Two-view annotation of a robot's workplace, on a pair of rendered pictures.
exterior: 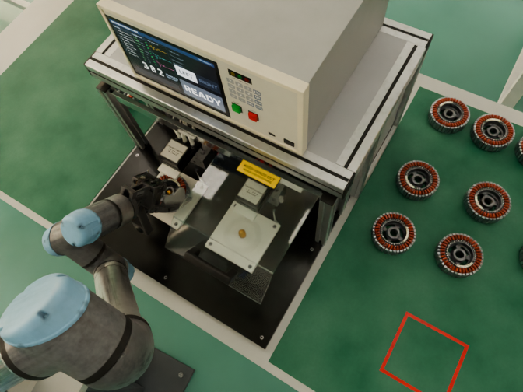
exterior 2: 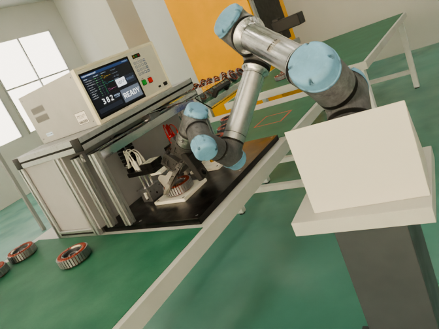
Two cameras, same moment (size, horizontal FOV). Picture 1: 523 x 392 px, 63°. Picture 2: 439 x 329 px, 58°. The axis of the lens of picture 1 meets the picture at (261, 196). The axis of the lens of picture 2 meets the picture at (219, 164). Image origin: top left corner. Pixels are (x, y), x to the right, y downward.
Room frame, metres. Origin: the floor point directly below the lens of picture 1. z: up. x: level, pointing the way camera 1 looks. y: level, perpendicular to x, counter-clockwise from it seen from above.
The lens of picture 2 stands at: (0.44, 1.67, 1.23)
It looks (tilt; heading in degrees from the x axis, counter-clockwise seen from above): 16 degrees down; 267
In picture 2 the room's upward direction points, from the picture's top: 24 degrees counter-clockwise
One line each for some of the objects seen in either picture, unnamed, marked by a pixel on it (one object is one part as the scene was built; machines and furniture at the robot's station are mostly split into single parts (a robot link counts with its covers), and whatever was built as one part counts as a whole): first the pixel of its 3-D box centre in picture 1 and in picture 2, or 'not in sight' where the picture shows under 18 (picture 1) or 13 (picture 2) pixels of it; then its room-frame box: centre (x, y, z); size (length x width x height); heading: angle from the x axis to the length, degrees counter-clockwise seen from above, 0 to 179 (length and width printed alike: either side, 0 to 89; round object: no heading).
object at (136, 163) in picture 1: (210, 213); (196, 180); (0.47, 0.15, 0.76); 0.64 x 0.47 x 0.02; 49
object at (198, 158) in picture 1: (198, 153); (151, 190); (0.65, 0.16, 0.80); 0.07 x 0.05 x 0.06; 49
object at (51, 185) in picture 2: not in sight; (61, 200); (0.98, 0.14, 0.91); 0.28 x 0.03 x 0.32; 139
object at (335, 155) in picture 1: (255, 56); (110, 121); (0.70, -0.05, 1.09); 0.68 x 0.44 x 0.05; 49
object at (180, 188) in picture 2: (169, 193); (178, 185); (0.54, 0.25, 0.80); 0.11 x 0.11 x 0.04
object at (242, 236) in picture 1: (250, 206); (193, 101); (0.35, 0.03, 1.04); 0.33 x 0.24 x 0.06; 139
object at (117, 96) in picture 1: (208, 141); (153, 123); (0.54, 0.10, 1.03); 0.62 x 0.01 x 0.03; 49
